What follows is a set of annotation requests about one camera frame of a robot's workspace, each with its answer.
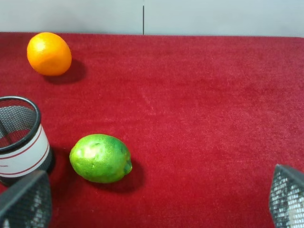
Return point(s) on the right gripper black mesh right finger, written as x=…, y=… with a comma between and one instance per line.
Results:
x=286, y=200

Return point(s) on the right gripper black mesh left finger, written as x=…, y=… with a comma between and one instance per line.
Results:
x=27, y=203

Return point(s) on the black mesh pen cup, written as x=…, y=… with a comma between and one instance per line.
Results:
x=24, y=146

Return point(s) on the green lime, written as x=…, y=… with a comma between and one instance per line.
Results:
x=101, y=158

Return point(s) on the red velvet tablecloth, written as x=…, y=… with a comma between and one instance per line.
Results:
x=206, y=119

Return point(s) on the orange fruit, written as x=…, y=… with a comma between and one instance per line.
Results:
x=48, y=54

